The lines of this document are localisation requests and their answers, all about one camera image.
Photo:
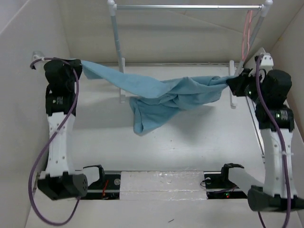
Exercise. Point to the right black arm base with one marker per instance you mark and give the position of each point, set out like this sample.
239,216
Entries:
216,188

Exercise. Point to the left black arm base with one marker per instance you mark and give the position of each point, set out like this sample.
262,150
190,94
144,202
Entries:
108,189

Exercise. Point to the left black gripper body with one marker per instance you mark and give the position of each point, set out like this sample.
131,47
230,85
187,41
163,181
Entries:
78,69

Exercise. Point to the aluminium rail right side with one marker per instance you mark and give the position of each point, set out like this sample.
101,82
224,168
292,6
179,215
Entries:
252,109

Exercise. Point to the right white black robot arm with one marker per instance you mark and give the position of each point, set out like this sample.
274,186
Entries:
268,90

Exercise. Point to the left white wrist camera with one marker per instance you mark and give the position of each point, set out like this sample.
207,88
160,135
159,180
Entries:
37,57

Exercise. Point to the pink clothes hanger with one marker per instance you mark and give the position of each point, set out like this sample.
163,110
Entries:
245,47

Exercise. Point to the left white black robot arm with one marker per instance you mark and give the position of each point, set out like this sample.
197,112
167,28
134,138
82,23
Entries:
61,180

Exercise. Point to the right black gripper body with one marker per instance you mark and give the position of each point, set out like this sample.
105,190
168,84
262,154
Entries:
250,86

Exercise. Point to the light blue trousers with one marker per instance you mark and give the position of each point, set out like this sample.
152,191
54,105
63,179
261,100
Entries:
155,102

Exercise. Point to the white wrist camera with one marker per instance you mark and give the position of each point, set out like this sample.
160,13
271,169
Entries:
265,61
37,57

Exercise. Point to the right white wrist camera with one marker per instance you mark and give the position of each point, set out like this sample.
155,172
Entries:
265,61

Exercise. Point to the white and silver clothes rack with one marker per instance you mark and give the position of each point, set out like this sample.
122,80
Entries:
262,10

